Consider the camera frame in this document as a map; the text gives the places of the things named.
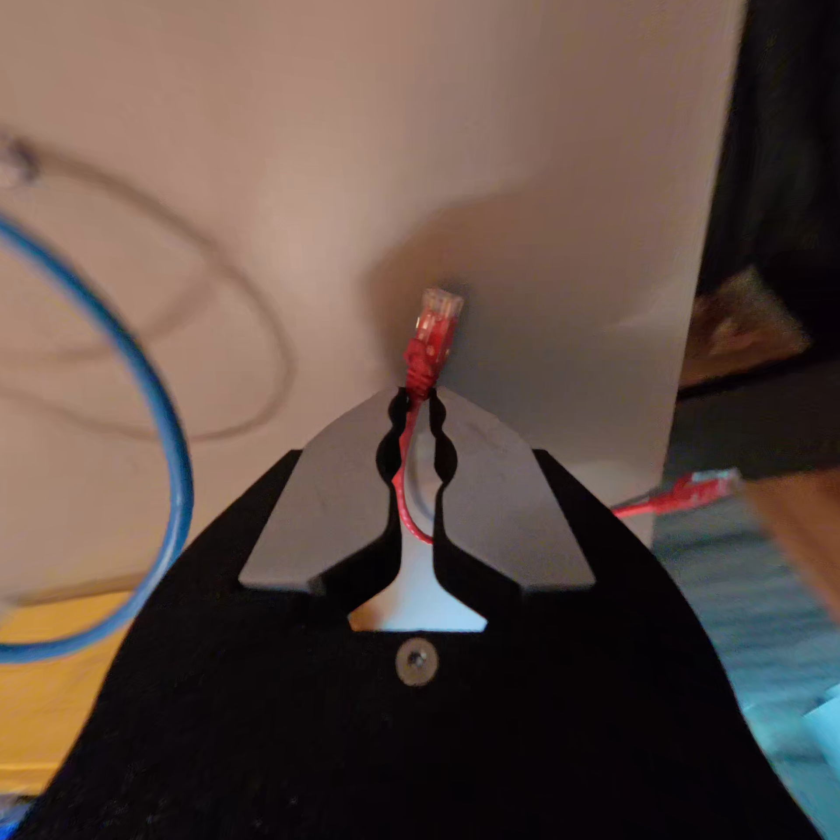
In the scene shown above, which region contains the blue ethernet cable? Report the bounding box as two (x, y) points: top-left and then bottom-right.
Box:
(0, 210), (195, 664)

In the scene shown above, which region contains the brown cardboard box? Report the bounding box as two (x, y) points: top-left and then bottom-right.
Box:
(681, 266), (815, 389)

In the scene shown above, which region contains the wooden pillar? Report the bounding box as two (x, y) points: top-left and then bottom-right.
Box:
(742, 469), (840, 624)

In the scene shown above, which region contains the yellow ethernet cable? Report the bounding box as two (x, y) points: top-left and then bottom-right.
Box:
(0, 131), (294, 445)

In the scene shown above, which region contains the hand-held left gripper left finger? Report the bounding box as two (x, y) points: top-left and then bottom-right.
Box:
(238, 387), (411, 597)

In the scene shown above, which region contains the black office chair armrest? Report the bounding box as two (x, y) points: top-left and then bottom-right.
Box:
(664, 357), (840, 480)

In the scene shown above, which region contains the yellow plastic bin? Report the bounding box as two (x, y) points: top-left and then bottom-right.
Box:
(0, 591), (143, 799)

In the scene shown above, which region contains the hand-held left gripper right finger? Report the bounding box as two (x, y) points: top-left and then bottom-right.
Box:
(427, 386), (598, 597)

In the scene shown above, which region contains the red ethernet cable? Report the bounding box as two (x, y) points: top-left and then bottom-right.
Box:
(392, 287), (744, 547)

